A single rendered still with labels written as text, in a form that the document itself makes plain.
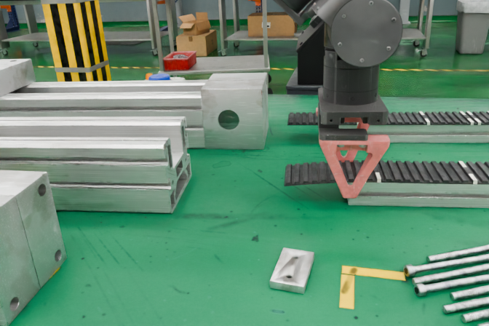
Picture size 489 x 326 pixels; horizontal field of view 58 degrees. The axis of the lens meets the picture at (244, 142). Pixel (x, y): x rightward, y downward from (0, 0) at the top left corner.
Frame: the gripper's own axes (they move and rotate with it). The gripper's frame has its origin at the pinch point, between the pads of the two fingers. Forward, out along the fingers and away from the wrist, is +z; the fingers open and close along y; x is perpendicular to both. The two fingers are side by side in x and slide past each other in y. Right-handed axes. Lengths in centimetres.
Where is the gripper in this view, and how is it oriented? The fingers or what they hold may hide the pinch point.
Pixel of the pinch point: (346, 175)
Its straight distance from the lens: 52.3
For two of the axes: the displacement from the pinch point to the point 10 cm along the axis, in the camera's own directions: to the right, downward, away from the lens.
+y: -1.3, 3.5, -9.3
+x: 9.9, 0.0, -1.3
